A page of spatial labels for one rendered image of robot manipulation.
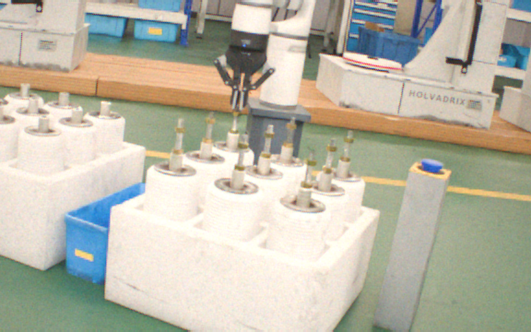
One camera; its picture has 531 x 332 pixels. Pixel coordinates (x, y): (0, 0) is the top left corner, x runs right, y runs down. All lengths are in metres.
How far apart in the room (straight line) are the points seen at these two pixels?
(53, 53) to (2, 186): 1.85
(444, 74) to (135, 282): 2.59
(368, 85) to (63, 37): 1.42
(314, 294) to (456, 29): 2.62
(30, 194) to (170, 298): 0.34
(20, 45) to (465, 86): 2.15
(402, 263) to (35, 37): 2.27
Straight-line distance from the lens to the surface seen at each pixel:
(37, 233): 1.34
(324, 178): 1.21
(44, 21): 3.23
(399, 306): 1.31
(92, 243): 1.29
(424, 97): 3.36
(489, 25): 3.51
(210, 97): 3.07
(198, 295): 1.16
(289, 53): 1.63
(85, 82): 3.08
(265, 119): 1.63
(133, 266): 1.21
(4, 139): 1.41
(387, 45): 5.69
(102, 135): 1.53
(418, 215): 1.24
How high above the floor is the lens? 0.59
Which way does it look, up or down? 15 degrees down
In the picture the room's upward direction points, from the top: 9 degrees clockwise
